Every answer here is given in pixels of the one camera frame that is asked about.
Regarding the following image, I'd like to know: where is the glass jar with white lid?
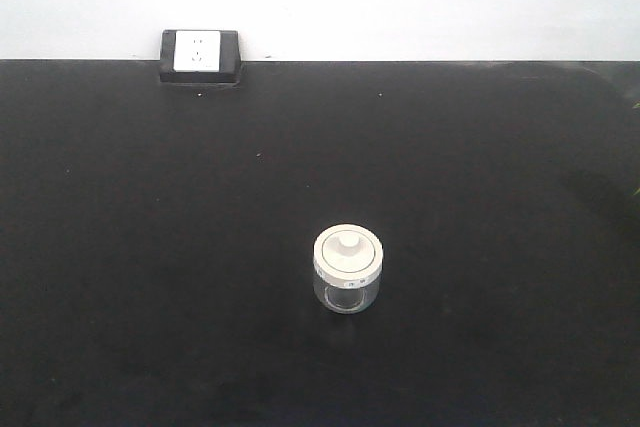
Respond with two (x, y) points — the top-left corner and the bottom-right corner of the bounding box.
(313, 224), (384, 315)

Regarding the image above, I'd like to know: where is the black desktop power socket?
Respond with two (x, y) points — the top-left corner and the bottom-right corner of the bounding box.
(158, 29), (242, 86)

